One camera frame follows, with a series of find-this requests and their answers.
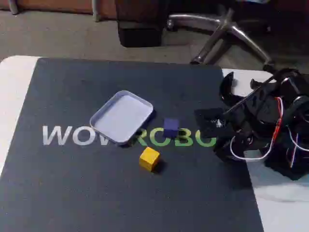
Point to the purple wooden cube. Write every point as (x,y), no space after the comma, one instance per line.
(171,128)

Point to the yellow wooden cube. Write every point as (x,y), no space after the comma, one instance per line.
(148,159)

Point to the white rectangular metal tray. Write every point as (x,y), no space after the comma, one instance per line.
(120,116)

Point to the chrome office chair base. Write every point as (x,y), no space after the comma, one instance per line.
(193,19)

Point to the black WOWROBO desk mat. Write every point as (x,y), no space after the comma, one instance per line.
(96,181)

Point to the dark brown cabinet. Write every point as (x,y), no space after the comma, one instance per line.
(140,24)

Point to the grey metal furniture leg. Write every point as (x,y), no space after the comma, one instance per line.
(96,10)
(12,6)

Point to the brown wooden furniture panel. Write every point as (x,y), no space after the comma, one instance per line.
(53,4)

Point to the black square camera board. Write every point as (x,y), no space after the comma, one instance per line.
(207,120)

